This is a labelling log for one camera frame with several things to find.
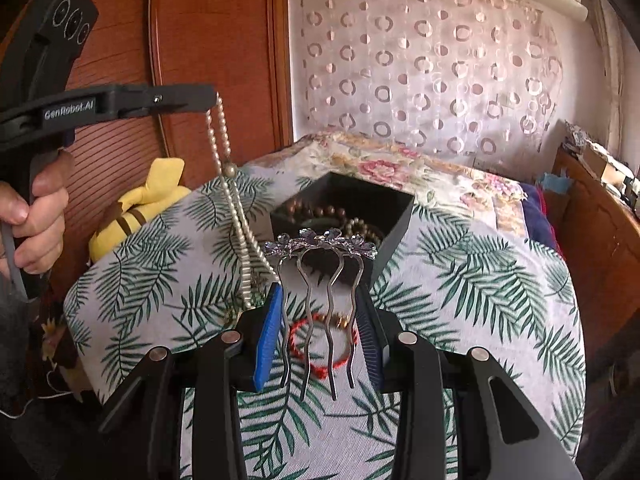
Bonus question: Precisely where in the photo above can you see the black jewelry box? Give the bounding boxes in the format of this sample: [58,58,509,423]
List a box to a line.
[270,172,414,286]

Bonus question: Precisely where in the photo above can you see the purple flower hair comb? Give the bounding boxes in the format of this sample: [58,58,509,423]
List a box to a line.
[262,228,378,400]

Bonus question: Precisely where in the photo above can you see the blue tissue pack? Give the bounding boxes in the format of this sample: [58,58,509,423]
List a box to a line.
[536,172,573,195]

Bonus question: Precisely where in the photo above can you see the left hand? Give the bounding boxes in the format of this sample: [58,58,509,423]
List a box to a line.
[1,150,74,275]

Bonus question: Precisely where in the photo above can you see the red cord bracelet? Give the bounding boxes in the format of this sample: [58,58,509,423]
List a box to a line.
[287,311,360,380]

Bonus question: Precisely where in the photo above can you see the yellow plush toy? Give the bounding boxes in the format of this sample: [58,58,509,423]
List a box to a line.
[88,157,191,263]

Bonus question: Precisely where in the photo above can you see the wooden window cabinet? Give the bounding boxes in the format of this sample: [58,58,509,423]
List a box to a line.
[552,148,639,358]

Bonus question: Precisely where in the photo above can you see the palm leaf print blanket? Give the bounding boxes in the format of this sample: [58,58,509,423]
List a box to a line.
[64,181,586,479]

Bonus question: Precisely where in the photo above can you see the pink circle pattern curtain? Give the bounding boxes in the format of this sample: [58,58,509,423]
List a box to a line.
[291,0,563,165]

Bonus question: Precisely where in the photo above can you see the navy blue blanket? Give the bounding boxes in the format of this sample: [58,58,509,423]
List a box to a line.
[520,182,562,255]

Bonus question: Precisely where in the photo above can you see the cardboard box on cabinet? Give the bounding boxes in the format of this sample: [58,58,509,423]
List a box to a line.
[582,141,626,186]

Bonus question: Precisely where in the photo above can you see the floral quilt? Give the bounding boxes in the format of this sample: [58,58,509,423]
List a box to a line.
[250,131,528,238]

